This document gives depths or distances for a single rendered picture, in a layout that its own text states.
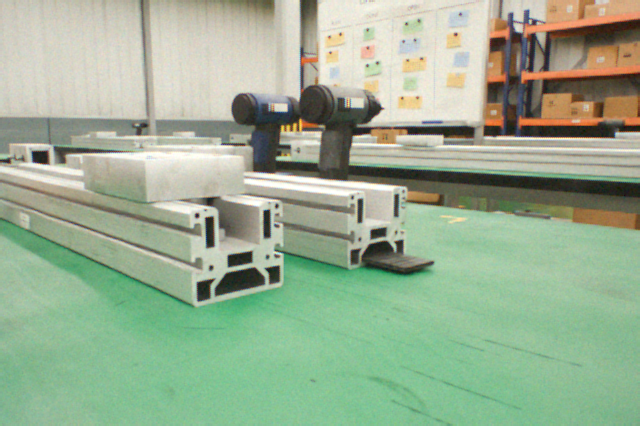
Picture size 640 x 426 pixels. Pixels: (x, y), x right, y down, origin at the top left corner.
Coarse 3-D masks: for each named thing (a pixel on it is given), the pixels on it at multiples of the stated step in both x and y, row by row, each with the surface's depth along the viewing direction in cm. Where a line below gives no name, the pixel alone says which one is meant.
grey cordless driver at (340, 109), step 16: (304, 96) 82; (320, 96) 80; (336, 96) 81; (352, 96) 84; (368, 96) 88; (304, 112) 82; (320, 112) 80; (336, 112) 82; (352, 112) 85; (368, 112) 89; (336, 128) 85; (352, 128) 86; (320, 144) 85; (336, 144) 84; (320, 160) 85; (336, 160) 85; (320, 176) 85; (336, 176) 85
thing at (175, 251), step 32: (0, 192) 94; (32, 192) 80; (64, 192) 70; (96, 192) 62; (32, 224) 82; (64, 224) 71; (96, 224) 63; (128, 224) 56; (160, 224) 53; (192, 224) 47; (224, 224) 56; (256, 224) 52; (96, 256) 64; (128, 256) 57; (160, 256) 54; (192, 256) 47; (224, 256) 49; (256, 256) 52; (160, 288) 52; (192, 288) 48; (224, 288) 52; (256, 288) 52
